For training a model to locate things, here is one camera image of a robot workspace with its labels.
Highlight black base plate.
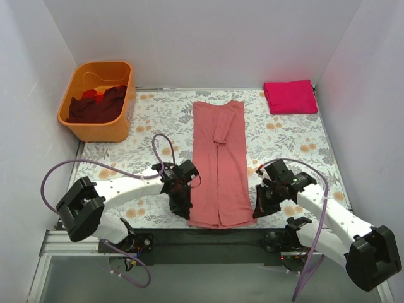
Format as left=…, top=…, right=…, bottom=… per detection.
left=98, top=229, right=316, bottom=266

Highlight salmon pink polo shirt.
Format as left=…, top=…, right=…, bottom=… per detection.
left=188, top=100, right=256, bottom=229

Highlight dark red clothes in basket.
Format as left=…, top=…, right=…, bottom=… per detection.
left=66, top=85, right=127, bottom=124

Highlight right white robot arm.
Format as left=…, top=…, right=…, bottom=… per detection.
left=253, top=159, right=402, bottom=292

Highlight orange plastic laundry basket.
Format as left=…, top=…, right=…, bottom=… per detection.
left=57, top=61, right=136, bottom=143

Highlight floral patterned table mat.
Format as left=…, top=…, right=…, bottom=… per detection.
left=73, top=90, right=351, bottom=208

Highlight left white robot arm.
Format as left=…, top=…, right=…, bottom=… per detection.
left=56, top=160, right=200, bottom=253

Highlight aluminium frame rail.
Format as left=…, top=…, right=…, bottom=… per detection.
left=40, top=229, right=379, bottom=256

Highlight folded magenta t shirt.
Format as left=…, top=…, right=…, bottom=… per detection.
left=263, top=80, right=318, bottom=114

